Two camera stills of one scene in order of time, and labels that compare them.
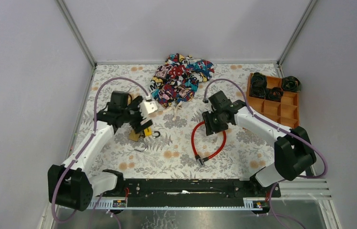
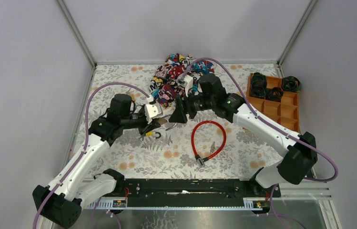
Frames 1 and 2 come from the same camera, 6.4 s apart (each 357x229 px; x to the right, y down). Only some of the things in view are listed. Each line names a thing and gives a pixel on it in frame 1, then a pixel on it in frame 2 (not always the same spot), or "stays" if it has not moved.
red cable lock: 200,161 stays
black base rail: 191,193 stays
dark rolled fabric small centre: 274,94 stays
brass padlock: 134,136 to 162,121
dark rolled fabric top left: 258,80 stays
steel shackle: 146,148 to 171,127
